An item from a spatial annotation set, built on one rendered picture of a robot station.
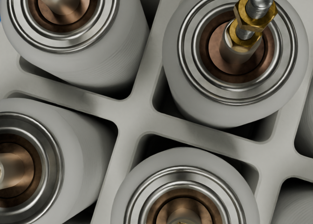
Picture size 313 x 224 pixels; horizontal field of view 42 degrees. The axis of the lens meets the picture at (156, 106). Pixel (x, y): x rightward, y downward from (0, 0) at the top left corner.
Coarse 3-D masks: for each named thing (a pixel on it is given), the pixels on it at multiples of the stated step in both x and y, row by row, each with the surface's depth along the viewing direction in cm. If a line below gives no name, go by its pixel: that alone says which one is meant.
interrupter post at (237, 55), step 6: (234, 18) 23; (228, 24) 23; (222, 36) 24; (222, 42) 24; (228, 42) 23; (258, 42) 23; (222, 48) 25; (228, 48) 23; (234, 48) 23; (252, 48) 23; (222, 54) 26; (228, 54) 24; (234, 54) 24; (240, 54) 23; (246, 54) 23; (228, 60) 25; (234, 60) 25; (240, 60) 25; (246, 60) 26
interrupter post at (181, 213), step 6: (180, 210) 25; (186, 210) 25; (192, 210) 25; (174, 216) 24; (180, 216) 23; (186, 216) 23; (192, 216) 23; (198, 216) 25; (168, 222) 23; (174, 222) 22; (186, 222) 22; (192, 222) 22; (198, 222) 23
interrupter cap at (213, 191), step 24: (168, 168) 25; (192, 168) 25; (144, 192) 25; (168, 192) 25; (192, 192) 25; (216, 192) 25; (144, 216) 25; (168, 216) 25; (216, 216) 25; (240, 216) 25
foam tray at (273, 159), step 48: (144, 0) 39; (288, 0) 33; (0, 48) 35; (0, 96) 34; (48, 96) 34; (96, 96) 34; (144, 96) 33; (144, 144) 39; (192, 144) 33; (240, 144) 32; (288, 144) 32
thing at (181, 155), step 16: (144, 160) 27; (160, 160) 26; (176, 160) 26; (192, 160) 26; (208, 160) 26; (224, 160) 26; (128, 176) 26; (144, 176) 26; (224, 176) 25; (240, 176) 26; (128, 192) 26; (240, 192) 25; (112, 208) 27; (256, 208) 26
